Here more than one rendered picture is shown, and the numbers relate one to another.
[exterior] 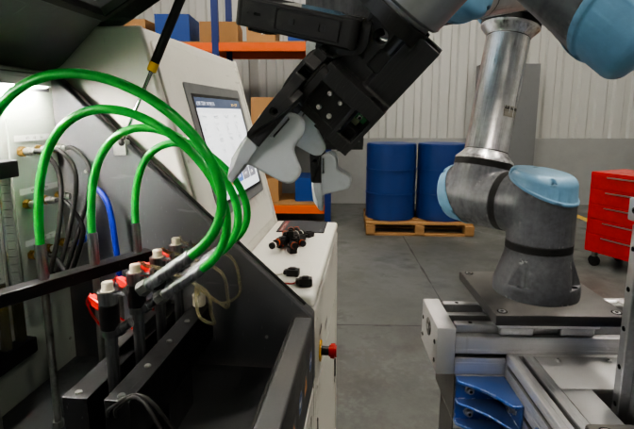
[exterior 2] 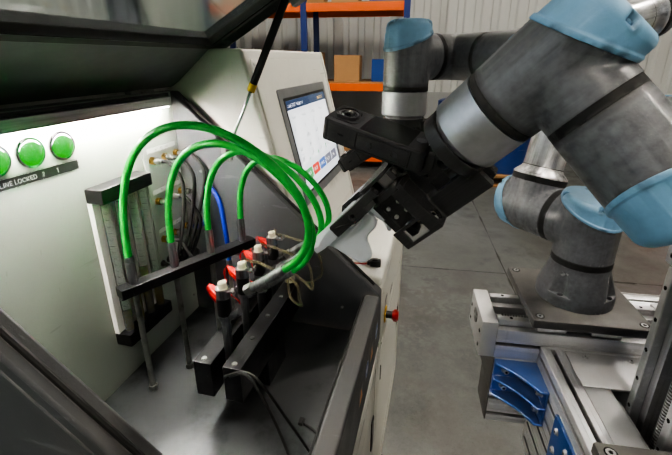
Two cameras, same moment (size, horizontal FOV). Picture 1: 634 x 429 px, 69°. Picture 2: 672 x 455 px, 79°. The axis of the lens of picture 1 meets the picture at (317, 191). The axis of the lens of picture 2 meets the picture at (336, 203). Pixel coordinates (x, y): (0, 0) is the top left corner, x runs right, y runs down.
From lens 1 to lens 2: 0.16 m
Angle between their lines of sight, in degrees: 13
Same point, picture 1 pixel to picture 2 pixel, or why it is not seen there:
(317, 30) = (389, 155)
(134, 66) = (236, 84)
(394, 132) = not seen: hidden behind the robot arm
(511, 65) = not seen: hidden behind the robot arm
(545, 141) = not seen: hidden behind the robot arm
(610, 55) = (640, 238)
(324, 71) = (393, 187)
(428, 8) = (485, 156)
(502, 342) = (537, 337)
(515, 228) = (561, 245)
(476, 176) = (531, 192)
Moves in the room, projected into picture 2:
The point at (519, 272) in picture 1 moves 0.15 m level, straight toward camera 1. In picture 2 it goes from (560, 282) to (552, 319)
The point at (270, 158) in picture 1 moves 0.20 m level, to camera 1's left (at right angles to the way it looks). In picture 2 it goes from (347, 243) to (180, 234)
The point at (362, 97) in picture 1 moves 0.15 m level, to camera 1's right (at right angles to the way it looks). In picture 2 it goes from (424, 212) to (586, 220)
